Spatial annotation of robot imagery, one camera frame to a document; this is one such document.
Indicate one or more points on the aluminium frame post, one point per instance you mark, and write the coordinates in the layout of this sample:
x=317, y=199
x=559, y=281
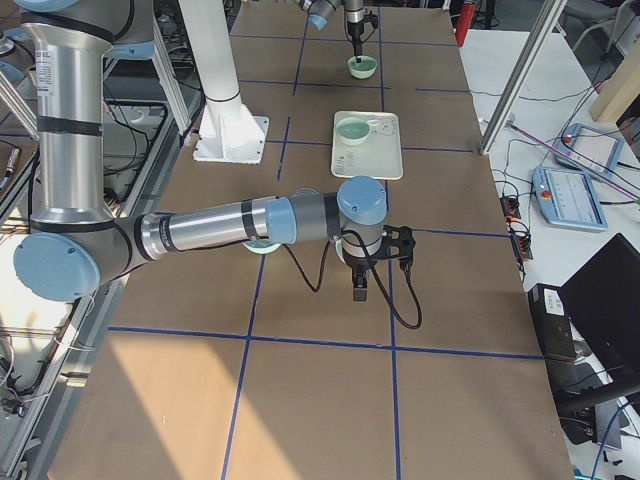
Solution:
x=543, y=26

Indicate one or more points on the blue teach pendant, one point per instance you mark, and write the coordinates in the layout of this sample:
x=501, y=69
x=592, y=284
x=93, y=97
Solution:
x=596, y=149
x=567, y=198

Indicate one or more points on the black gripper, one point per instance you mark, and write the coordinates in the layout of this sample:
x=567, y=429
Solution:
x=357, y=265
x=354, y=29

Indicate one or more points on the green bowl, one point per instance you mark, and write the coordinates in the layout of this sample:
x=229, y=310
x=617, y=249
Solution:
x=362, y=67
x=261, y=247
x=352, y=131

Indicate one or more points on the blue teach pendant near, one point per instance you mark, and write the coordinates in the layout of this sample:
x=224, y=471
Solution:
x=567, y=198

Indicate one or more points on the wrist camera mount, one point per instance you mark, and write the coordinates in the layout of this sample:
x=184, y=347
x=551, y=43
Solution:
x=398, y=243

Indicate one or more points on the white pedestal column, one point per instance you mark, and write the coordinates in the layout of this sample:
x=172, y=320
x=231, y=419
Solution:
x=228, y=132

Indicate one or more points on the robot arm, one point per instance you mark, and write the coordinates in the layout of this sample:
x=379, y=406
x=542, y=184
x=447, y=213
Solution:
x=319, y=12
x=76, y=243

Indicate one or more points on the black box on desk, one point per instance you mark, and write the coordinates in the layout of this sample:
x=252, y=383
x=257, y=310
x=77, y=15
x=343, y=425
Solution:
x=551, y=324

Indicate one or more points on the green bowl on tray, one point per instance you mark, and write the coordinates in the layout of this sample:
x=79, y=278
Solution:
x=352, y=131

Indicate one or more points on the cream bear tray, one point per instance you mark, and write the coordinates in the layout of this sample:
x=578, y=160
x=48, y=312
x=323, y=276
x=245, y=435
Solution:
x=379, y=157

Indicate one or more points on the blue teach pendant far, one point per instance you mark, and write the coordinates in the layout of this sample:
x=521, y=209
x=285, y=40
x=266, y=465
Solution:
x=596, y=149

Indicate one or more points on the black laptop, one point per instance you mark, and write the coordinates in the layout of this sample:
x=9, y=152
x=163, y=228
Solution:
x=602, y=301

